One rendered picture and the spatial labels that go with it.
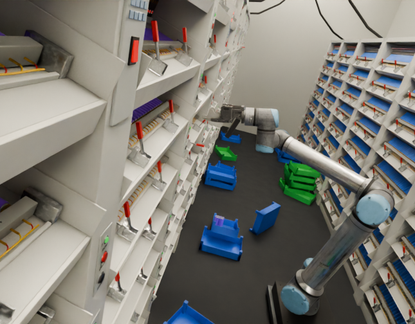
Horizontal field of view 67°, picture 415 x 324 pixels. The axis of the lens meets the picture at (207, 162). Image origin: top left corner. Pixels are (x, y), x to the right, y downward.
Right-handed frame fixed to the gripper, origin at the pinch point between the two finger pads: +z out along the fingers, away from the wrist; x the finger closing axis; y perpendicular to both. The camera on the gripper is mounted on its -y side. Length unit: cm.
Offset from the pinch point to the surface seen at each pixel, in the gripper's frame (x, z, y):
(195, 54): 52, -4, 33
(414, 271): 8, -115, -74
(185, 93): 52, -1, 20
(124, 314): 85, 12, -44
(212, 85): -17.7, -1.2, 14.5
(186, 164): 2.9, 8.8, -24.7
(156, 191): 73, 4, -6
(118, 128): 117, -5, 25
